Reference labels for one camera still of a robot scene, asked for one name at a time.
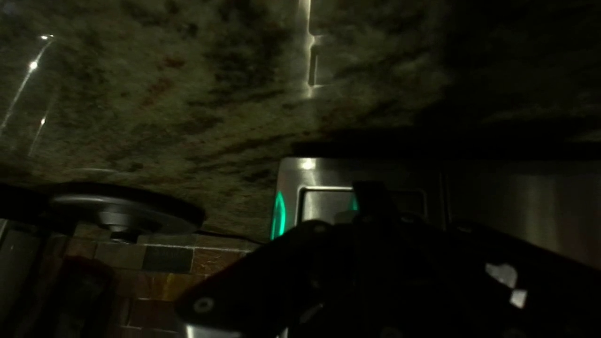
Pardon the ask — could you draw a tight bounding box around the black kettle base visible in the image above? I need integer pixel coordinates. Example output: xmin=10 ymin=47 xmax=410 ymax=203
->
xmin=0 ymin=182 xmax=205 ymax=242

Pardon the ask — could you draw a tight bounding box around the stainless steel microwave oven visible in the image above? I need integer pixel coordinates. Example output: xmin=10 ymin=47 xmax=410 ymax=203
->
xmin=271 ymin=158 xmax=601 ymax=267

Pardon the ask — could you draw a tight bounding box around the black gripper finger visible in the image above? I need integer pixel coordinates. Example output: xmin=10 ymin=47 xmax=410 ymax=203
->
xmin=354 ymin=182 xmax=399 ymax=252

